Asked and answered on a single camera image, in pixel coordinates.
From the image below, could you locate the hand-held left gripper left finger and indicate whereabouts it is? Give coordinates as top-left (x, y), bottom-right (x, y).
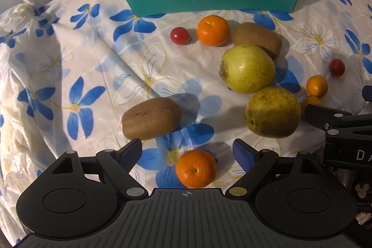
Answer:
top-left (52, 138), bottom-right (149, 200)

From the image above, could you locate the brown kiwi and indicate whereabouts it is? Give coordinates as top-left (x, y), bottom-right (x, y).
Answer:
top-left (232, 22), bottom-right (283, 60)
top-left (121, 97), bottom-right (183, 140)

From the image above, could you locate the light green pear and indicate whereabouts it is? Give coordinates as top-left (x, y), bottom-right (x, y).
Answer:
top-left (219, 44), bottom-right (276, 94)

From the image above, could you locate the blue floral tablecloth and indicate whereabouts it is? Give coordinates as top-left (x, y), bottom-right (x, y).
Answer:
top-left (0, 0), bottom-right (372, 240)

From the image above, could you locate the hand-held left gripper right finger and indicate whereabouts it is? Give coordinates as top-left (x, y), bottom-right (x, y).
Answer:
top-left (225, 138), bottom-right (322, 199)

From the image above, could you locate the small orange kumquat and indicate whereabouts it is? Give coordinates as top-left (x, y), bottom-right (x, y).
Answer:
top-left (306, 75), bottom-right (329, 99)
top-left (301, 95), bottom-right (324, 118)

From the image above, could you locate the speckled yellow pear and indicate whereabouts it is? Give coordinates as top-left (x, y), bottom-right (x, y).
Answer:
top-left (244, 86), bottom-right (302, 138)

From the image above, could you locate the orange mandarin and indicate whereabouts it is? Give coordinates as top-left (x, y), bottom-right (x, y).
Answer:
top-left (197, 15), bottom-right (231, 47)
top-left (175, 149), bottom-right (218, 188)

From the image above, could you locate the red cherry tomato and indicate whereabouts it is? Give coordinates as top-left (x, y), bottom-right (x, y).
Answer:
top-left (329, 59), bottom-right (346, 77)
top-left (170, 27), bottom-right (191, 46)

